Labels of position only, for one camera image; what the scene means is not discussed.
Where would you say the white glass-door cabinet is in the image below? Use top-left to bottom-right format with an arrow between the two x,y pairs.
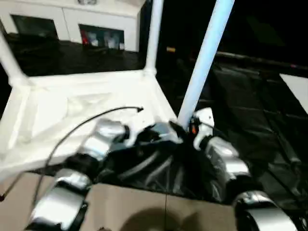
0,0 -> 141,52

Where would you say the white plastic table top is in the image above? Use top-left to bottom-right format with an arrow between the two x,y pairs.
0,68 -> 183,185

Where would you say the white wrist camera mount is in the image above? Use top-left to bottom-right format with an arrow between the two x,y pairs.
192,107 -> 215,152
126,109 -> 156,147

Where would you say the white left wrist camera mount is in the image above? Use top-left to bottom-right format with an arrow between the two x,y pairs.
126,109 -> 156,147

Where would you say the white flat board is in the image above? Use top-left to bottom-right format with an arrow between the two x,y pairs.
279,73 -> 308,107

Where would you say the black floor stand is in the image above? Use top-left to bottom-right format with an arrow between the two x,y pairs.
0,173 -> 23,202

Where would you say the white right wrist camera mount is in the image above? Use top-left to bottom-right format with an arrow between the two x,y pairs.
192,107 -> 215,152

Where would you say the black mat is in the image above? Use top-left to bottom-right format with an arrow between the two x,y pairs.
0,32 -> 308,217

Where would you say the white plastic table leg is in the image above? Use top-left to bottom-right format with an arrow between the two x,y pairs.
177,0 -> 236,128
0,31 -> 29,88
144,0 -> 165,76

